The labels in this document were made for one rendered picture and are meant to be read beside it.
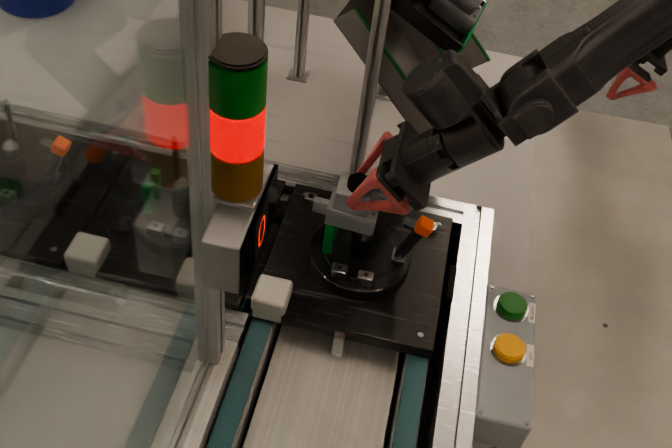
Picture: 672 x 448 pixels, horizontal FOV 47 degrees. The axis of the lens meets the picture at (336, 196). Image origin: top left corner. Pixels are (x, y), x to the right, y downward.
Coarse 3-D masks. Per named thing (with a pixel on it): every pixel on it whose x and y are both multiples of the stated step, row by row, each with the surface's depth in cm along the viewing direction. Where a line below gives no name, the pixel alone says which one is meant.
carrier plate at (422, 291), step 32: (320, 192) 115; (288, 224) 110; (320, 224) 111; (448, 224) 113; (288, 256) 106; (416, 256) 108; (320, 288) 103; (416, 288) 104; (288, 320) 99; (320, 320) 99; (352, 320) 99; (384, 320) 100; (416, 320) 100; (416, 352) 98
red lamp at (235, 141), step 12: (264, 108) 67; (216, 120) 66; (228, 120) 65; (240, 120) 65; (252, 120) 65; (264, 120) 67; (216, 132) 67; (228, 132) 66; (240, 132) 66; (252, 132) 66; (264, 132) 69; (216, 144) 68; (228, 144) 67; (240, 144) 67; (252, 144) 67; (264, 144) 70; (216, 156) 69; (228, 156) 68; (240, 156) 68; (252, 156) 68
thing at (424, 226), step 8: (424, 216) 99; (408, 224) 99; (416, 224) 99; (424, 224) 98; (432, 224) 99; (416, 232) 99; (424, 232) 99; (408, 240) 101; (416, 240) 101; (400, 248) 103; (408, 248) 102; (400, 256) 103
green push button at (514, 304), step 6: (504, 294) 105; (510, 294) 105; (516, 294) 105; (498, 300) 104; (504, 300) 104; (510, 300) 104; (516, 300) 104; (522, 300) 104; (498, 306) 104; (504, 306) 103; (510, 306) 103; (516, 306) 103; (522, 306) 103; (504, 312) 103; (510, 312) 103; (516, 312) 103; (522, 312) 103; (510, 318) 103; (516, 318) 103
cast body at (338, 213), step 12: (348, 180) 96; (360, 180) 96; (336, 192) 95; (348, 192) 95; (372, 192) 96; (324, 204) 99; (336, 204) 96; (336, 216) 98; (348, 216) 97; (360, 216) 97; (372, 216) 97; (348, 228) 99; (360, 228) 98; (372, 228) 98
